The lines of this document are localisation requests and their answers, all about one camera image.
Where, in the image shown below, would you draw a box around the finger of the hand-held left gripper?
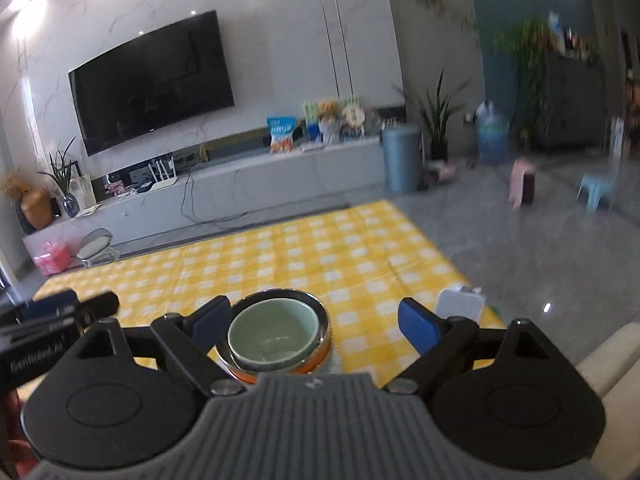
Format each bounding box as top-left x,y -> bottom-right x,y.
19,287 -> 78,319
55,291 -> 121,327

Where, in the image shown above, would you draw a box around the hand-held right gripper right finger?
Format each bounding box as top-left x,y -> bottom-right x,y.
382,296 -> 578,396

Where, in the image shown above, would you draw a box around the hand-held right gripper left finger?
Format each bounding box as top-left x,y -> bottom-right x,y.
70,295 -> 248,397

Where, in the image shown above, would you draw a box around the green ceramic bowl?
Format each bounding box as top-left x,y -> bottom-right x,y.
227,297 -> 321,363

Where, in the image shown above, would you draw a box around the orange steel-lined bowl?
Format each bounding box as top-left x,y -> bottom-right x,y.
216,287 -> 333,386

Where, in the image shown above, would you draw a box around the white flat paddle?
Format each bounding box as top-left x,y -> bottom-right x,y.
435,284 -> 486,322

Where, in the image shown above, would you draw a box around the pink plastic basket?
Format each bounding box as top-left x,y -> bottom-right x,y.
32,241 -> 71,276

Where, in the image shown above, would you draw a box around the small grey chair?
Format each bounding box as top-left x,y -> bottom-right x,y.
76,227 -> 122,269

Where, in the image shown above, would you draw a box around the brown vase with dried flowers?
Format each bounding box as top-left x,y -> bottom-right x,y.
0,170 -> 53,233

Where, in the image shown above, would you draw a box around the yellow checked tablecloth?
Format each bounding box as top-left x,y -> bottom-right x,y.
32,199 -> 508,391

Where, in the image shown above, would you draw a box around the plant in glass vase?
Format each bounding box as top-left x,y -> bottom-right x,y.
37,137 -> 82,218

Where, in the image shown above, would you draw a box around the white photo card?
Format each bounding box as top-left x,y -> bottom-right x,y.
70,175 -> 96,211

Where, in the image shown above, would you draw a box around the white wifi router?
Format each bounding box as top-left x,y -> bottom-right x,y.
135,156 -> 176,192

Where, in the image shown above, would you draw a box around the pink patterned bag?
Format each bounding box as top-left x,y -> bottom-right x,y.
425,162 -> 458,184

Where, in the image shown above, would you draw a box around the marble tv cabinet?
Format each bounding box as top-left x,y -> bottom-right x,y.
22,135 -> 391,261

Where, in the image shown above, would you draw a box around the blue grey trash can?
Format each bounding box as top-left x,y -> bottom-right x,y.
381,126 -> 423,194

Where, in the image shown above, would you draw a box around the pink space heater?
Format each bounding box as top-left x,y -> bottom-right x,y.
507,157 -> 537,209

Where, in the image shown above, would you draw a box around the potted snake plant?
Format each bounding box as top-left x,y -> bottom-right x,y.
395,70 -> 473,163

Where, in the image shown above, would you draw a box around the cream sofa armrest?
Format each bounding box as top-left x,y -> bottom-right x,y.
575,322 -> 640,401

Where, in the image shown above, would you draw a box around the blue water jug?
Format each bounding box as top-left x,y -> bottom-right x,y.
475,102 -> 511,165

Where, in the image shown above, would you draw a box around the blue snack bag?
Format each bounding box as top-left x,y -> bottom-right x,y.
266,116 -> 298,154

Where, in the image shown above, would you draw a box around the white round hand fan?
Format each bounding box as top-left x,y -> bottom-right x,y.
341,105 -> 368,132

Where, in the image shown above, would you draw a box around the light blue plastic stool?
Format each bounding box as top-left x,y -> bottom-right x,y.
577,172 -> 617,211

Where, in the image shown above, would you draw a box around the black flat television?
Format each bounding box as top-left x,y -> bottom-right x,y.
68,10 -> 236,157

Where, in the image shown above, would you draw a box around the green painted canvas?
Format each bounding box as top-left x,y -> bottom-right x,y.
302,95 -> 366,141

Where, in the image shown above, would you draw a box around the dark grey cabinet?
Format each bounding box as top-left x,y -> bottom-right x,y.
525,50 -> 608,154

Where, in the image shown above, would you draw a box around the trailing pothos plant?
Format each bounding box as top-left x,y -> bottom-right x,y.
492,17 -> 551,151

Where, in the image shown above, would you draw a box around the black power cable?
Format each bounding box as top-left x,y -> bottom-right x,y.
181,170 -> 202,222

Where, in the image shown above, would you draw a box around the white boxes by wall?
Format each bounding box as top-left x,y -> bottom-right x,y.
607,117 -> 627,162

